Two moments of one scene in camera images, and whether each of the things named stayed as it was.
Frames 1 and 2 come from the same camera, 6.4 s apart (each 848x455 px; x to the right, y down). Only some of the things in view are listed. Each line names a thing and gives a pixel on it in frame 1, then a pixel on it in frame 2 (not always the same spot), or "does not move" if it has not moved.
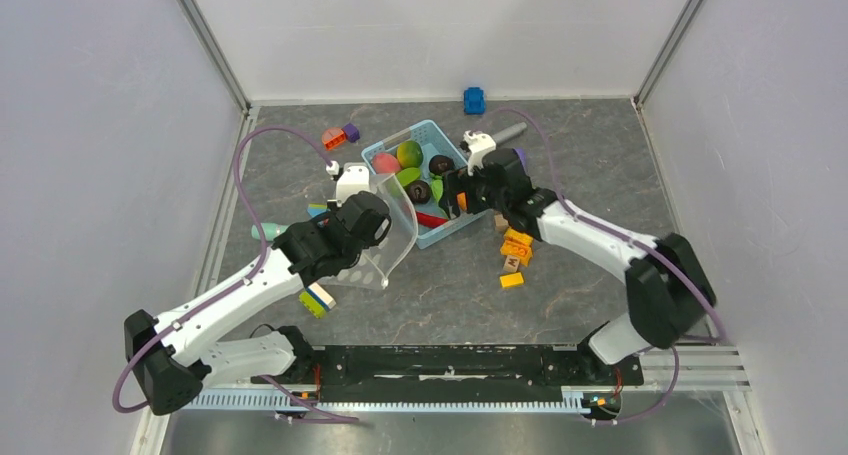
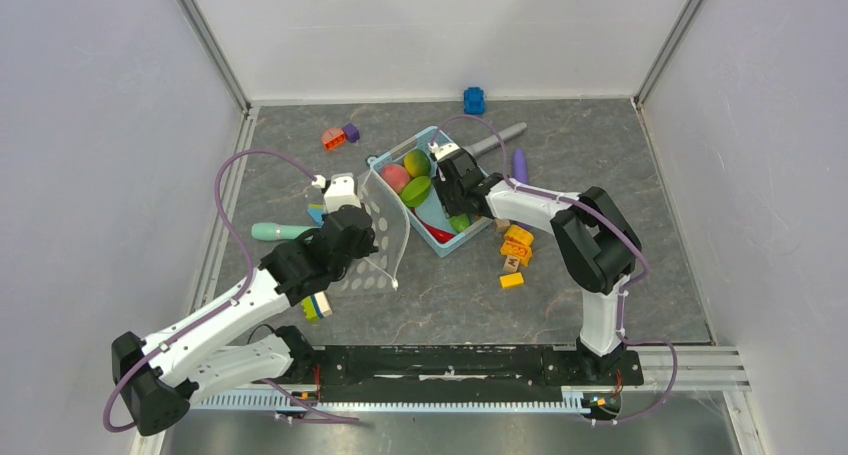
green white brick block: x=316 y=300 does not move
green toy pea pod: x=408 y=174 -> x=415 y=191
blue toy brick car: x=474 y=101 does not move
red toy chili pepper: x=428 y=220 -> x=439 y=235
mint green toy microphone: x=270 y=230 does not move
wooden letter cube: x=511 y=263 does not move
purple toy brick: x=352 y=132 does not move
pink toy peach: x=385 y=163 -> x=396 y=176
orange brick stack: x=517 y=244 does not move
